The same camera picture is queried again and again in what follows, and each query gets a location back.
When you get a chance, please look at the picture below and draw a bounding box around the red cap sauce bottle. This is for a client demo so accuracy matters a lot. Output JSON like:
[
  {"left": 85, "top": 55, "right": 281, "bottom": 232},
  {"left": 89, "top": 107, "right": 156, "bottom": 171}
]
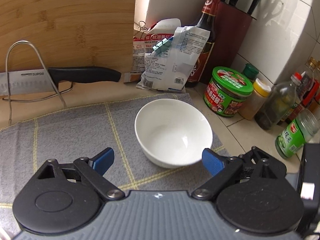
[{"left": 278, "top": 69, "right": 319, "bottom": 125}]

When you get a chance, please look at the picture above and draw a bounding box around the dark oil glass bottle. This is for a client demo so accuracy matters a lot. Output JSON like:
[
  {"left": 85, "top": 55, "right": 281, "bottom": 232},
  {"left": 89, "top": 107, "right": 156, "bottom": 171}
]
[{"left": 254, "top": 72, "right": 302, "bottom": 130}]

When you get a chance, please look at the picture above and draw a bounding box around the green label glass jar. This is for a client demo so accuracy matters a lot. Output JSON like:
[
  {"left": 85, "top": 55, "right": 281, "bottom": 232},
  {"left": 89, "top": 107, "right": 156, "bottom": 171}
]
[{"left": 275, "top": 109, "right": 319, "bottom": 159}]

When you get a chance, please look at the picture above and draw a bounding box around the yellow lid spice jar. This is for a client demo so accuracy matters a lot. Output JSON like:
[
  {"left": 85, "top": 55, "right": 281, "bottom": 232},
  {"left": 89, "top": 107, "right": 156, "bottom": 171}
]
[{"left": 238, "top": 78, "right": 271, "bottom": 120}]

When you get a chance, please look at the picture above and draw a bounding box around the plain white bowl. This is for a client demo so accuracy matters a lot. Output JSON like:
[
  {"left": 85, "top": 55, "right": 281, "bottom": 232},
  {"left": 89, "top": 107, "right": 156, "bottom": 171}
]
[{"left": 135, "top": 99, "right": 213, "bottom": 168}]

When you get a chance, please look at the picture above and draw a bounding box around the white printed food bag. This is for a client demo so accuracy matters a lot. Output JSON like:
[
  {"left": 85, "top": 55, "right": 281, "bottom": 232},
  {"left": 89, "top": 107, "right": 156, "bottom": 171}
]
[{"left": 136, "top": 26, "right": 202, "bottom": 93}]

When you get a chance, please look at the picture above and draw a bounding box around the bamboo cutting board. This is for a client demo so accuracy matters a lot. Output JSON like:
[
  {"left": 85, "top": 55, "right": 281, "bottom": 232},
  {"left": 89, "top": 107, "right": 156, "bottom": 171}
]
[{"left": 1, "top": 0, "right": 135, "bottom": 73}]

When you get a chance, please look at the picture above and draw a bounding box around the green cap small bottle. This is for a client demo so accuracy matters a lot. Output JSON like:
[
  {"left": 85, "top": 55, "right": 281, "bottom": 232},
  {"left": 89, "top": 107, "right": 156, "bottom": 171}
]
[{"left": 241, "top": 63, "right": 259, "bottom": 83}]

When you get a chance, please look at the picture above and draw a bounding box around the dark red knife block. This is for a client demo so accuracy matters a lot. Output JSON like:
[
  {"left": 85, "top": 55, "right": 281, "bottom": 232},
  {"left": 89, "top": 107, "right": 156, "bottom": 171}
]
[{"left": 200, "top": 0, "right": 260, "bottom": 83}]

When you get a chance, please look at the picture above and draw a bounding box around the wire knife stand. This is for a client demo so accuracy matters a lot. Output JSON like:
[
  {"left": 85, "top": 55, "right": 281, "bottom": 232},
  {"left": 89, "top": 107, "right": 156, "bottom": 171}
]
[{"left": 1, "top": 40, "right": 73, "bottom": 124}]

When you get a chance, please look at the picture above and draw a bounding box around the dark soy sauce bottle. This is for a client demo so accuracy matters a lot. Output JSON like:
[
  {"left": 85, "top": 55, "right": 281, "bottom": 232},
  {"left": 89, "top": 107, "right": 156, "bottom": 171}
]
[{"left": 185, "top": 0, "right": 221, "bottom": 87}]

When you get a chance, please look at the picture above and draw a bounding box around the steel cleaver black handle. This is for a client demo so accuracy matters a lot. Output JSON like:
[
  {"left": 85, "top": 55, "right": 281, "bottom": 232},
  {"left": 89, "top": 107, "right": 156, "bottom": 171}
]
[{"left": 0, "top": 66, "right": 122, "bottom": 96}]

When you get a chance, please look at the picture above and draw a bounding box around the red white snack bag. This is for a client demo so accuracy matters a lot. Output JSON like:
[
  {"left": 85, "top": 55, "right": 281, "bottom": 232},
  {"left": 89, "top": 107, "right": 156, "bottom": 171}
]
[{"left": 123, "top": 18, "right": 181, "bottom": 83}]

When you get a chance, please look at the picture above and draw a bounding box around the grey checked table mat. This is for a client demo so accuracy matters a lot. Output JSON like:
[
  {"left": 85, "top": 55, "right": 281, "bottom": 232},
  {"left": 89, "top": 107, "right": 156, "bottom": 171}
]
[{"left": 0, "top": 93, "right": 231, "bottom": 235}]

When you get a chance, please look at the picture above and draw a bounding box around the green lid sauce jar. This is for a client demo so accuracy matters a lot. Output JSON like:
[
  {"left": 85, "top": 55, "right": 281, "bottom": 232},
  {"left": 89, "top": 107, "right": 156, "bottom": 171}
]
[{"left": 203, "top": 67, "right": 253, "bottom": 117}]

